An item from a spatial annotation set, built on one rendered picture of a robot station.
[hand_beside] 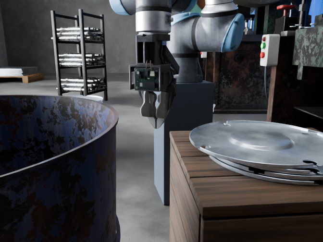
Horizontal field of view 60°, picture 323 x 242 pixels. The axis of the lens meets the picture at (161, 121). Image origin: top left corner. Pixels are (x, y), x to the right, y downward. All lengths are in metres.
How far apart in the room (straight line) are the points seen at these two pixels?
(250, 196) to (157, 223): 0.59
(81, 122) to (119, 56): 7.20
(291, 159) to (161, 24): 0.35
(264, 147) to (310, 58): 0.73
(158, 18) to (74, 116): 0.26
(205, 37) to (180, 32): 0.09
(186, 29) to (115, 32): 6.75
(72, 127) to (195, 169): 0.23
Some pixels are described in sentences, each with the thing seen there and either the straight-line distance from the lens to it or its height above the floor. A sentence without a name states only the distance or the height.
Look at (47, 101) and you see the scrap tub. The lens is 0.54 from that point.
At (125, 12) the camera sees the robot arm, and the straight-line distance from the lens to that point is 0.79.
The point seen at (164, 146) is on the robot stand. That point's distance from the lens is 0.99.
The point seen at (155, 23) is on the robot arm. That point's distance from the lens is 0.59.
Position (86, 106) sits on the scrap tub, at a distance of 0.47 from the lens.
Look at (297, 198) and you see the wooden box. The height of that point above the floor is 0.35.
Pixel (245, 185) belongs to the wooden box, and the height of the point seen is 0.35.
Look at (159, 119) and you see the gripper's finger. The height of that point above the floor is 0.40.
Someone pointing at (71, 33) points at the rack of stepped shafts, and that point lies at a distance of 3.08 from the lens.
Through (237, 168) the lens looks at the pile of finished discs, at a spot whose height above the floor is 0.36.
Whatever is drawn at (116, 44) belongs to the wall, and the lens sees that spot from 7.68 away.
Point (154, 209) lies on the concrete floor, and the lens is 1.06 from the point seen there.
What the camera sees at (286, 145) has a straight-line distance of 0.58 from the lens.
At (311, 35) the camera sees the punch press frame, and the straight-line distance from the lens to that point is 1.25.
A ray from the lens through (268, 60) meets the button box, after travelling 1.33.
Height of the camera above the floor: 0.55
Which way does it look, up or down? 14 degrees down
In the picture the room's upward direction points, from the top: straight up
